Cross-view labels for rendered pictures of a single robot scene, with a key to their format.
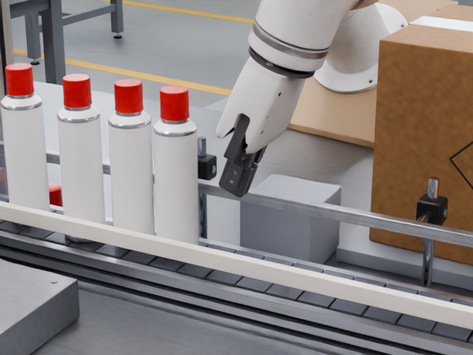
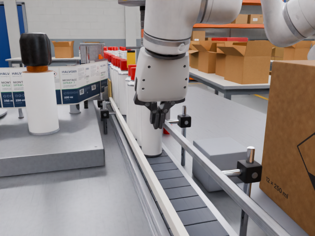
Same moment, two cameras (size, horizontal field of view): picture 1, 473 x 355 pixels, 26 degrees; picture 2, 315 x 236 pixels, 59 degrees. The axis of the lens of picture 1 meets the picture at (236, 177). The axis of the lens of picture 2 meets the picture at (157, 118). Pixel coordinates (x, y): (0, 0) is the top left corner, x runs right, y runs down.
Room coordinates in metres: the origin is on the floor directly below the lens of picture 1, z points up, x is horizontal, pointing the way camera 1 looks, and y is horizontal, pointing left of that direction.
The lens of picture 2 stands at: (0.69, -0.43, 1.16)
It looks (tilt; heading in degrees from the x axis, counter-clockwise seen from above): 15 degrees down; 48
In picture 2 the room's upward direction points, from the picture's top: straight up
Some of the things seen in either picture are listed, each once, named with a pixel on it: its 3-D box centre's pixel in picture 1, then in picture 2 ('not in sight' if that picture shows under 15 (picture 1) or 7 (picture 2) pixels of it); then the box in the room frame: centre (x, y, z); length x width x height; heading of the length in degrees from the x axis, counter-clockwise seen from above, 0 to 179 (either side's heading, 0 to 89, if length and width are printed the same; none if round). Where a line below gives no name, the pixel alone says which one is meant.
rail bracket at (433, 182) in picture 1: (424, 251); (235, 196); (1.05, -0.21, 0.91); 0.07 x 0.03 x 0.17; 153
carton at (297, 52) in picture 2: not in sight; (294, 51); (5.94, 1.75, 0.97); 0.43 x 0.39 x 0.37; 144
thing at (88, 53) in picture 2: not in sight; (94, 71); (1.39, 0.80, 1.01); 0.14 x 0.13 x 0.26; 63
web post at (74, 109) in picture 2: not in sight; (73, 89); (1.17, 0.59, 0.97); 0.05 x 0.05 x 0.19
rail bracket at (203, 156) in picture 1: (195, 204); (176, 137); (1.19, 0.05, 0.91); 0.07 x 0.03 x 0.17; 153
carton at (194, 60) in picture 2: not in sight; (201, 55); (3.79, 2.10, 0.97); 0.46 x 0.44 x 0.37; 61
